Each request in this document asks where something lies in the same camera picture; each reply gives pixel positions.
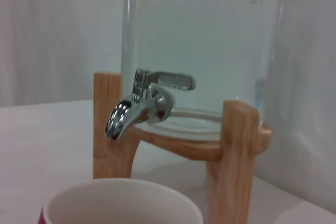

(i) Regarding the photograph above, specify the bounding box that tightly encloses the chrome faucet with lever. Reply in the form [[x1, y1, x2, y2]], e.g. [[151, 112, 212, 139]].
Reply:
[[104, 68, 197, 141]]

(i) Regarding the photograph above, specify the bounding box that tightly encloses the red ceramic cup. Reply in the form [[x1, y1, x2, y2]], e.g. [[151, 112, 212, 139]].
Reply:
[[38, 178, 204, 224]]

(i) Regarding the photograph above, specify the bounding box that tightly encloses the glass water dispenser jar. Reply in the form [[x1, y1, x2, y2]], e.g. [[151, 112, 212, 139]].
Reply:
[[120, 0, 286, 141]]

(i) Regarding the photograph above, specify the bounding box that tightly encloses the wooden dispenser stand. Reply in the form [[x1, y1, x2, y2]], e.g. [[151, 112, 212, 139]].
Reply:
[[93, 70, 272, 224]]

